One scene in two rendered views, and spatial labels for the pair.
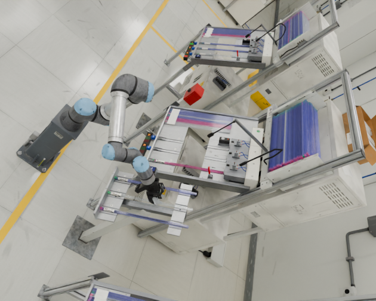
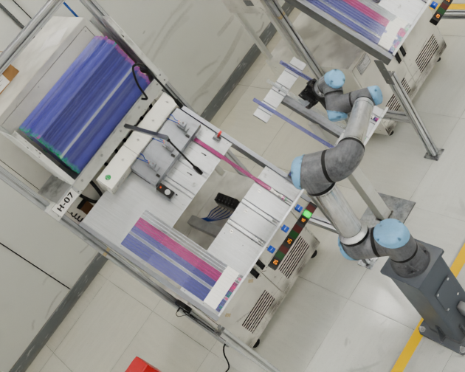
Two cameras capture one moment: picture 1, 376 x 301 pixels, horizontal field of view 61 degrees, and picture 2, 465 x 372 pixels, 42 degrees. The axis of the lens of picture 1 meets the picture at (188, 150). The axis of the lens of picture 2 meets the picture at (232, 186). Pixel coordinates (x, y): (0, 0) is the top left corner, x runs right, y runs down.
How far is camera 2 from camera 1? 2.38 m
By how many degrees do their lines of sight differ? 58
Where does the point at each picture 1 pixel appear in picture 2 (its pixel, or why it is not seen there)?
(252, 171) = (162, 109)
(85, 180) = (376, 294)
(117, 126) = (361, 108)
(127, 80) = (339, 149)
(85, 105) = (392, 228)
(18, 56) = not seen: outside the picture
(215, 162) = (196, 162)
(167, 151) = (259, 209)
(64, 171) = not seen: hidden behind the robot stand
